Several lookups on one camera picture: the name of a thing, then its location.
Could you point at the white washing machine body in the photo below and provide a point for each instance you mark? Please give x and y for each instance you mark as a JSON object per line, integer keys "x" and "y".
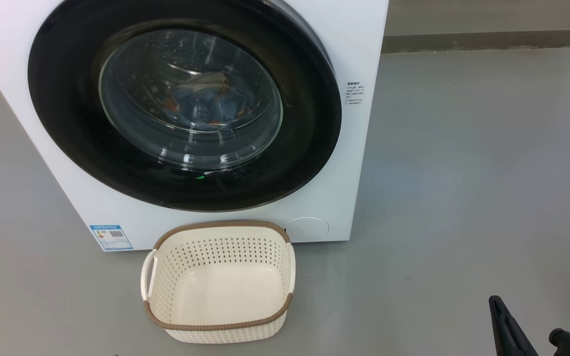
{"x": 354, "y": 163}

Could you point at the black round washing machine door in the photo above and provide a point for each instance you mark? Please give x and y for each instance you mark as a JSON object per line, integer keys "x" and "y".
{"x": 67, "y": 123}

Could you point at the blue cartoon print garment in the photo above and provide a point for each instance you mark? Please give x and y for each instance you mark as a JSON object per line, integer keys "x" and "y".
{"x": 225, "y": 106}

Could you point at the cream perforated laundry basket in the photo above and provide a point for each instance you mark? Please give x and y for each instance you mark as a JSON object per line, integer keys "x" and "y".
{"x": 215, "y": 291}

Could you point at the round white filter cover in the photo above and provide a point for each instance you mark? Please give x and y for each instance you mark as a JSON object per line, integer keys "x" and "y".
{"x": 309, "y": 228}

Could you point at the blue energy label sticker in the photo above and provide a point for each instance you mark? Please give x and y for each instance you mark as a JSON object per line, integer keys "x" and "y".
{"x": 112, "y": 237}

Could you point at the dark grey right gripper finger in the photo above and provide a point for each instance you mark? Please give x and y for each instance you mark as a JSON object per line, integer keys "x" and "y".
{"x": 507, "y": 336}

